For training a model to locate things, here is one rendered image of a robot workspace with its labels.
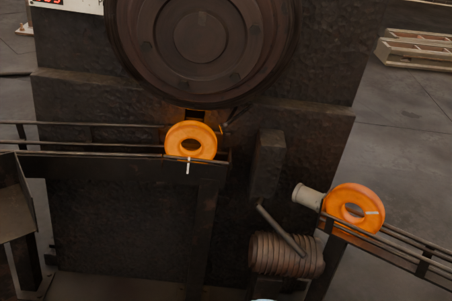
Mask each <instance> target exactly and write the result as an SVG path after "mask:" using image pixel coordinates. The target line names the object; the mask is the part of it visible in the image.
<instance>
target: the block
mask: <svg viewBox="0 0 452 301"><path fill-rule="evenodd" d="M286 151H287V146H286V142H285V136H284V132H283V131H282V130H275V129H269V128H260V129H259V131H258V134H257V138H256V144H255V147H254V153H253V157H252V163H251V167H250V172H249V176H248V182H247V202H248V204H249V205H251V206H254V204H255V203H256V200H257V199H258V198H259V197H260V196H262V197H263V198H264V201H263V203H262V207H267V208H269V207H271V205H272V202H273V199H274V195H275V191H276V187H277V184H278V179H279V176H280V172H281V169H282V165H283V161H284V158H285V154H286Z"/></svg>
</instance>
